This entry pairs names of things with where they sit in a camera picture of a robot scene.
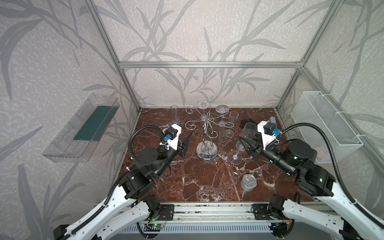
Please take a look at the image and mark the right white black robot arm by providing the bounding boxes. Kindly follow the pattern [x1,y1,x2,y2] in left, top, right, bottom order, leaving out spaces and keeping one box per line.
[239,136,384,240]

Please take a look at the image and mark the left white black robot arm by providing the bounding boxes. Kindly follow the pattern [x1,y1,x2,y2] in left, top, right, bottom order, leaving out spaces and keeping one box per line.
[54,125,192,240]

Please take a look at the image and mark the black glove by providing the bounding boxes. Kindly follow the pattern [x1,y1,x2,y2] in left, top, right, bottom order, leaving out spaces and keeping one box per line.
[240,118,258,128]

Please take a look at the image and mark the green mat in tray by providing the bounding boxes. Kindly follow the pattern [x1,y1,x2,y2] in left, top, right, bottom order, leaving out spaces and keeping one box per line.
[74,106,119,142]

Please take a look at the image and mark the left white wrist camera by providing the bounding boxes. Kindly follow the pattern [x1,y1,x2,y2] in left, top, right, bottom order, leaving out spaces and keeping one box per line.
[160,124,182,151]

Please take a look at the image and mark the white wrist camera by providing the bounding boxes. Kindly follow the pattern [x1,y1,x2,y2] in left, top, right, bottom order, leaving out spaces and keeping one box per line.
[160,124,182,151]
[257,121,281,150]

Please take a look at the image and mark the silver wire wine glass rack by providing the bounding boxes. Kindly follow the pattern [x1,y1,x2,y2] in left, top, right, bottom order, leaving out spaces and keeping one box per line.
[185,104,220,162]

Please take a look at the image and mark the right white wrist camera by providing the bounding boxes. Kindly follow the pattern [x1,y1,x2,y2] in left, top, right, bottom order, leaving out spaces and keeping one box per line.
[257,121,281,150]

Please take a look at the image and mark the left black arm cable conduit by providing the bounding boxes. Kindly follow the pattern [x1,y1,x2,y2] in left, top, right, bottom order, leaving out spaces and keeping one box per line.
[56,124,166,240]

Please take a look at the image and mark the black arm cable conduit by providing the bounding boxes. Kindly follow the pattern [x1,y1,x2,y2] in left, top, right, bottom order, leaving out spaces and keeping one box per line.
[266,122,384,230]
[56,124,166,240]

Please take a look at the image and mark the right black arm cable conduit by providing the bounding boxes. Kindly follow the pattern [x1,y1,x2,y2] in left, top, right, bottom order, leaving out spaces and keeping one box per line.
[266,122,384,230]

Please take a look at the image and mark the white wire mesh basket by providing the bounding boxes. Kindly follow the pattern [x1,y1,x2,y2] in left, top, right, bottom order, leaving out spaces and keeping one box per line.
[291,91,364,164]

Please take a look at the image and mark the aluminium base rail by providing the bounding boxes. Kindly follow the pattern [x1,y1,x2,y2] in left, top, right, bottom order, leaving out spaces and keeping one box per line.
[119,201,331,235]

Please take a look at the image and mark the aluminium frame crossbar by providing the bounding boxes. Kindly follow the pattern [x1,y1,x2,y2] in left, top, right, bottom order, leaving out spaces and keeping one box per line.
[119,61,301,69]

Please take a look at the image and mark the clear plastic wall tray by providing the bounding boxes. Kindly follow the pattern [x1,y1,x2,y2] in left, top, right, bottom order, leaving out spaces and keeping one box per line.
[43,94,120,163]

